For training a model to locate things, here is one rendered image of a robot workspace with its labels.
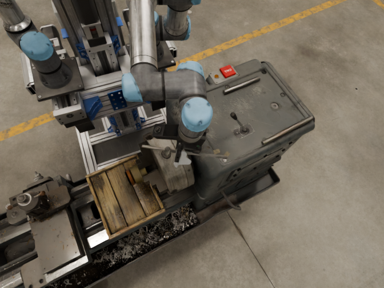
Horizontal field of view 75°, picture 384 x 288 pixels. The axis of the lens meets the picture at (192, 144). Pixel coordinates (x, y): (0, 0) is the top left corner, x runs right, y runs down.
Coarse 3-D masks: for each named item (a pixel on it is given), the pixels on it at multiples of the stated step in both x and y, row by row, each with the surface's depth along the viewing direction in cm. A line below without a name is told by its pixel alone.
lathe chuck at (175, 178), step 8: (144, 136) 113; (152, 136) 112; (152, 144) 107; (160, 144) 107; (168, 144) 107; (152, 152) 109; (160, 152) 105; (160, 160) 104; (168, 160) 105; (160, 168) 106; (168, 168) 104; (176, 168) 106; (168, 176) 105; (176, 176) 107; (184, 176) 108; (168, 184) 106; (176, 184) 109; (184, 184) 112; (168, 192) 119; (176, 192) 115
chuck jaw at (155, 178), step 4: (152, 172) 115; (156, 172) 115; (144, 176) 114; (148, 176) 114; (152, 176) 114; (156, 176) 114; (160, 176) 114; (144, 180) 113; (148, 180) 113; (152, 180) 113; (156, 180) 113; (160, 180) 113; (148, 184) 116; (152, 184) 112; (156, 184) 112; (160, 184) 112; (164, 184) 112; (160, 188) 111; (164, 188) 111; (160, 192) 110; (164, 192) 113; (172, 192) 114
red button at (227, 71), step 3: (225, 66) 123; (228, 66) 123; (219, 69) 123; (222, 69) 122; (225, 69) 122; (228, 69) 122; (231, 69) 123; (222, 72) 122; (225, 72) 122; (228, 72) 122; (231, 72) 122; (234, 72) 122; (225, 75) 121; (228, 75) 121; (231, 75) 122
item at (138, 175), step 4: (136, 164) 115; (132, 168) 114; (136, 168) 113; (144, 168) 115; (128, 172) 113; (132, 172) 112; (136, 172) 112; (140, 172) 112; (144, 172) 114; (128, 176) 112; (132, 176) 112; (136, 176) 112; (140, 176) 113; (128, 180) 112; (132, 180) 112; (136, 180) 113; (140, 180) 114; (132, 184) 113
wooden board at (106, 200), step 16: (128, 160) 139; (112, 176) 135; (96, 192) 131; (112, 192) 132; (128, 192) 132; (144, 192) 133; (112, 208) 128; (128, 208) 129; (144, 208) 129; (160, 208) 130; (112, 224) 125; (128, 224) 125
